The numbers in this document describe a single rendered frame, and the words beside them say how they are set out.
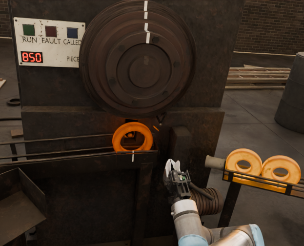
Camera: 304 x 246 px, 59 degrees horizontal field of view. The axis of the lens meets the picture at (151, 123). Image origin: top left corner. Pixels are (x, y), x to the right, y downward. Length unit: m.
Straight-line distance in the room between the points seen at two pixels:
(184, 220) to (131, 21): 0.71
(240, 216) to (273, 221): 0.24
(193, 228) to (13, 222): 0.63
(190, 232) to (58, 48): 0.85
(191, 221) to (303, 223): 1.48
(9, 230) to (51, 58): 0.66
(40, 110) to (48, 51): 0.25
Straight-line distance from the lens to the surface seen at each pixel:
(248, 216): 2.15
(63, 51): 1.18
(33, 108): 1.27
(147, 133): 1.22
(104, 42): 1.01
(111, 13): 1.03
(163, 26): 1.04
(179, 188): 1.01
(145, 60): 0.97
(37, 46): 1.19
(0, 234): 1.11
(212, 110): 1.40
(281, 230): 2.18
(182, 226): 0.94
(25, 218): 1.12
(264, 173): 1.32
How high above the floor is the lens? 1.39
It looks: 27 degrees down
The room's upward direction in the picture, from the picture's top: 7 degrees clockwise
